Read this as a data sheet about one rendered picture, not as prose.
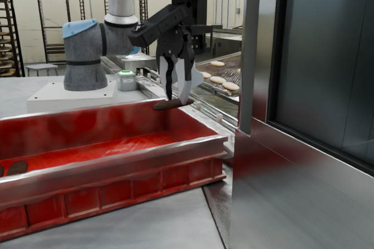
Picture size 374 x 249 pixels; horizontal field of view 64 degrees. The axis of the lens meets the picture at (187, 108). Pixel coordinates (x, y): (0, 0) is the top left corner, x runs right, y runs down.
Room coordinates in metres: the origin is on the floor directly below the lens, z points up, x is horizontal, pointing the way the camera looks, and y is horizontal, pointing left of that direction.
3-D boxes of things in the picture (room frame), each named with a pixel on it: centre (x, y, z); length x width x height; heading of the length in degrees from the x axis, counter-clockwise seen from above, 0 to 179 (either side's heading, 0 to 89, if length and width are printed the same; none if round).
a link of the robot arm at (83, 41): (1.06, 0.36, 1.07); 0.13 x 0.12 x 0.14; 114
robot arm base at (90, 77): (1.06, 0.36, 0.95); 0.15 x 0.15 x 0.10
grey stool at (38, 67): (4.26, 2.08, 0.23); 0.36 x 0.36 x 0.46; 51
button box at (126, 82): (1.34, 0.27, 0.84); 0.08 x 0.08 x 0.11; 24
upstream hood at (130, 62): (2.15, 0.49, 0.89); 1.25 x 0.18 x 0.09; 24
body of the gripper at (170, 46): (0.60, 0.00, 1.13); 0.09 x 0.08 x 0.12; 132
